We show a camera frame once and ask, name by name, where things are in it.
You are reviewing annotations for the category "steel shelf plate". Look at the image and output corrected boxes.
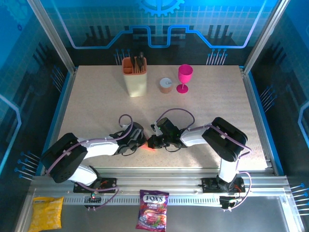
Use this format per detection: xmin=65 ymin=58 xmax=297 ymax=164
xmin=14 ymin=188 xmax=306 ymax=232

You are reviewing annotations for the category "aluminium table side rail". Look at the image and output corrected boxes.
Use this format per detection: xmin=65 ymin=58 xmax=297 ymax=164
xmin=239 ymin=65 xmax=277 ymax=176
xmin=40 ymin=67 xmax=78 ymax=176

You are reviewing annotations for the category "purple Fox's candy bag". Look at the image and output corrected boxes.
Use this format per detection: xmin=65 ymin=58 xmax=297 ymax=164
xmin=135 ymin=189 xmax=169 ymax=232

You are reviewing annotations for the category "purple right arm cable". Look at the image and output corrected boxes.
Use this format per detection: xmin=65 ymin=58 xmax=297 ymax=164
xmin=155 ymin=108 xmax=253 ymax=213

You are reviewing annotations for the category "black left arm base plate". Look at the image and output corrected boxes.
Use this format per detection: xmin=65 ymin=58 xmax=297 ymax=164
xmin=73 ymin=177 xmax=118 ymax=194

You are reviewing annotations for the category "small can white lid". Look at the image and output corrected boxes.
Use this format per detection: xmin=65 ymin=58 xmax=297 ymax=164
xmin=159 ymin=77 xmax=173 ymax=94

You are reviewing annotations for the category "aluminium mounting rail beam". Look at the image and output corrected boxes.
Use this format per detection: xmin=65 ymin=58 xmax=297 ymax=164
xmin=30 ymin=169 xmax=290 ymax=194

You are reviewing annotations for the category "aluminium frame post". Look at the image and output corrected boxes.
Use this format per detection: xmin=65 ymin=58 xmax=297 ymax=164
xmin=243 ymin=0 xmax=291 ymax=74
xmin=27 ymin=0 xmax=77 ymax=74

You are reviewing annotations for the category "yellow snack bag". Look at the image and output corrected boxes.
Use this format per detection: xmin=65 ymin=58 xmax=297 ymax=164
xmin=28 ymin=196 xmax=65 ymax=232

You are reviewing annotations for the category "pink plastic goblet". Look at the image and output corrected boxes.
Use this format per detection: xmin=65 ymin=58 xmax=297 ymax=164
xmin=176 ymin=64 xmax=194 ymax=94

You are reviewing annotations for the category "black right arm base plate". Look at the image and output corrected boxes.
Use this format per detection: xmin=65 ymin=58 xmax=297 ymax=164
xmin=201 ymin=177 xmax=246 ymax=193

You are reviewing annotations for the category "slotted grey cable duct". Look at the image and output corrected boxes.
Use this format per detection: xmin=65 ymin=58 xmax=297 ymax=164
xmin=64 ymin=197 xmax=222 ymax=206

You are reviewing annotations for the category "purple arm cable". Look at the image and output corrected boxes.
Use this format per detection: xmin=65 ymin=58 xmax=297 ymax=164
xmin=45 ymin=114 xmax=134 ymax=211
xmin=155 ymin=108 xmax=253 ymax=213

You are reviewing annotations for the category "cream utensil holder orange insert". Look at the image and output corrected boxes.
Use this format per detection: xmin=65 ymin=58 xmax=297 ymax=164
xmin=122 ymin=57 xmax=148 ymax=98

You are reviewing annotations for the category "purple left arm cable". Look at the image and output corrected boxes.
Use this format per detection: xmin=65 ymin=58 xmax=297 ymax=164
xmin=45 ymin=114 xmax=134 ymax=211

